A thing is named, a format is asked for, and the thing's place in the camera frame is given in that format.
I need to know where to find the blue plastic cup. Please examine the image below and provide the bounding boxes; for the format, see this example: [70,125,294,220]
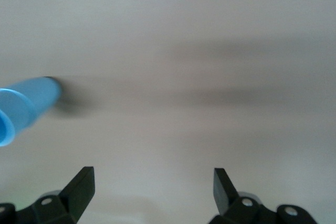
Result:
[0,89,31,147]
[0,76,62,133]

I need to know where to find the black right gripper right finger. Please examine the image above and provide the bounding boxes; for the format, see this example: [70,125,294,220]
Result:
[208,167,318,224]

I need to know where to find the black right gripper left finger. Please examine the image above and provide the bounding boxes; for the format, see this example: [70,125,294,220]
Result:
[0,166,95,224]

